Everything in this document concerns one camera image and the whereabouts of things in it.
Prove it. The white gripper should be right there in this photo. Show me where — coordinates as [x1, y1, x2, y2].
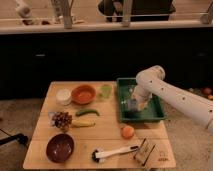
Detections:
[132, 86, 152, 111]

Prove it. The grey blue sponge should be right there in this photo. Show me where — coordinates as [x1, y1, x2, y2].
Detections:
[126, 99, 138, 112]

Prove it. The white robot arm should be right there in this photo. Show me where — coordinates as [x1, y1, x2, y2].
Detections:
[133, 65, 213, 132]

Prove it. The green plastic tray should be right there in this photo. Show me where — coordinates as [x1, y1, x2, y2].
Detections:
[116, 78, 166, 122]

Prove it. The orange fruit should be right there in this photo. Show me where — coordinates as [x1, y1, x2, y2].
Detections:
[121, 125, 134, 139]

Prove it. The light green cup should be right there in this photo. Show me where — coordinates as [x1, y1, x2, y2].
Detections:
[99, 84, 112, 99]

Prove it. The wooden box with black rim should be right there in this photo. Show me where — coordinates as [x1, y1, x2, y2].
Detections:
[134, 139, 155, 166]

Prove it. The green chili pepper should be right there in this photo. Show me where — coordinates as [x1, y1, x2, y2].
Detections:
[75, 109, 100, 117]

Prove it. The orange bowl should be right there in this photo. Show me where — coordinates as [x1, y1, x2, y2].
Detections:
[71, 85, 96, 105]

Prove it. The white dish brush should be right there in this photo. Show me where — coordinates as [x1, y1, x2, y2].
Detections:
[92, 145, 138, 163]

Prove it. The yellow corn cob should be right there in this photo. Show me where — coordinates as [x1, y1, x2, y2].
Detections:
[72, 120, 95, 127]

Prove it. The white cup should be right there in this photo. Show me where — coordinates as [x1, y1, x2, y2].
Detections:
[56, 89, 71, 106]

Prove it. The bunch of brown grapes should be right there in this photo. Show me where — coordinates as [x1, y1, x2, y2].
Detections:
[48, 112, 72, 133]

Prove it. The dark maroon bowl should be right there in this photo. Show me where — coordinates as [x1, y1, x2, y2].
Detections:
[46, 134, 74, 163]

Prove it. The dark chair in background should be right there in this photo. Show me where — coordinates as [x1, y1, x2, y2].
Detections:
[98, 0, 176, 22]

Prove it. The black chair leg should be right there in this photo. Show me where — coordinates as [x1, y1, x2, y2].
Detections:
[0, 133, 28, 146]

